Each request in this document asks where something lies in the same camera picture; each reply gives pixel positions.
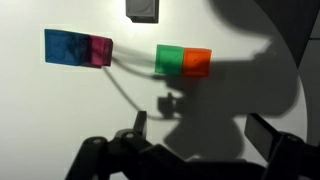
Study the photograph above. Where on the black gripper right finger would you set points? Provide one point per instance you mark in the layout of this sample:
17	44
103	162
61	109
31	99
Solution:
290	156

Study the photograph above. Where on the blue block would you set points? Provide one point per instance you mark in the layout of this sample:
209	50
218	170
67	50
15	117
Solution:
63	47

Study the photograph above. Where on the gray block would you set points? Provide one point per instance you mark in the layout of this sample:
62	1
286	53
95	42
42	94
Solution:
142	10

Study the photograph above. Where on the green block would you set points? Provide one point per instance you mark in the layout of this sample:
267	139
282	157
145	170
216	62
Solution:
169	59

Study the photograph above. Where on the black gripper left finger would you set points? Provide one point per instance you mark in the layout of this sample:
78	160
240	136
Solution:
100	156

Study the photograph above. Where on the orange block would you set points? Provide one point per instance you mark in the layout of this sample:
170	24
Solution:
197	62

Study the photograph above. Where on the pink block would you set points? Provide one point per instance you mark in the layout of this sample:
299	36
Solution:
100	51

